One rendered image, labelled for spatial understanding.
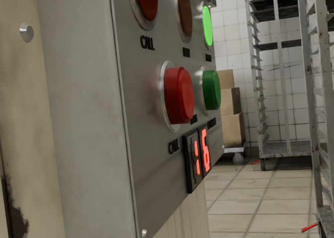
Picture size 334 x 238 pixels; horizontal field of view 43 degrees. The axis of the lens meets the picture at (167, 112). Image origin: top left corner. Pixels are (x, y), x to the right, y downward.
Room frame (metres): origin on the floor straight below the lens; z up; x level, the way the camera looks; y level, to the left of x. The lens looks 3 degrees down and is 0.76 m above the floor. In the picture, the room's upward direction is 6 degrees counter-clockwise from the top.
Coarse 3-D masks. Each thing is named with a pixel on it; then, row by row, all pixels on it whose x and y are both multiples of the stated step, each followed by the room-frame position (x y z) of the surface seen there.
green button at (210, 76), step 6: (204, 72) 0.32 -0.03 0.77; (210, 72) 0.31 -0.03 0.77; (204, 78) 0.31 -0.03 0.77; (210, 78) 0.31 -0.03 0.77; (216, 78) 0.32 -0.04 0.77; (204, 84) 0.31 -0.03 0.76; (210, 84) 0.31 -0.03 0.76; (216, 84) 0.32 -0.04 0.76; (204, 90) 0.31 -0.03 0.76; (210, 90) 0.31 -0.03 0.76; (216, 90) 0.31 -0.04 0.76; (204, 96) 0.31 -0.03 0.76; (210, 96) 0.31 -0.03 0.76; (216, 96) 0.31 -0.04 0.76; (210, 102) 0.31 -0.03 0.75; (216, 102) 0.31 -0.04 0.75; (210, 108) 0.32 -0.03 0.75; (216, 108) 0.32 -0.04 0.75
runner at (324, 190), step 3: (324, 189) 1.86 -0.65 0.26; (327, 189) 1.95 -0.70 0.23; (324, 192) 1.87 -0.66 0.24; (327, 192) 1.90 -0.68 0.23; (327, 195) 1.77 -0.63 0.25; (330, 195) 1.85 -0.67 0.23; (327, 198) 1.78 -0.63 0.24; (330, 198) 1.81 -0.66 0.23; (330, 201) 1.69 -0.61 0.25; (330, 204) 1.70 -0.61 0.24
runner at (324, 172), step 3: (321, 168) 1.91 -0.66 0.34; (321, 171) 1.92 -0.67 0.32; (324, 171) 1.81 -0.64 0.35; (327, 171) 1.92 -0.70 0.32; (324, 174) 1.81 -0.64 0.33; (327, 174) 1.86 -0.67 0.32; (324, 177) 1.82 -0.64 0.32; (327, 177) 1.72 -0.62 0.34; (327, 180) 1.73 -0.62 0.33; (330, 183) 1.64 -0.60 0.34; (330, 186) 1.65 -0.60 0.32
